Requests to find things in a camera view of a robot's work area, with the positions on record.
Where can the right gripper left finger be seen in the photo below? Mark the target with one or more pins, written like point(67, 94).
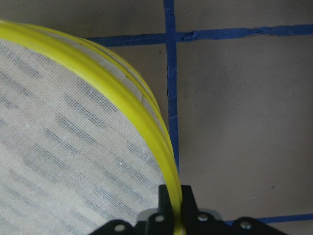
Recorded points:
point(165, 212)

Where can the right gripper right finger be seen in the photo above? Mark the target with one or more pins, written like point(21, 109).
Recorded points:
point(189, 210)

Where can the yellow steamer layer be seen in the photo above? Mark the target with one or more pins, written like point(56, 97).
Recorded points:
point(80, 143)
point(136, 75)

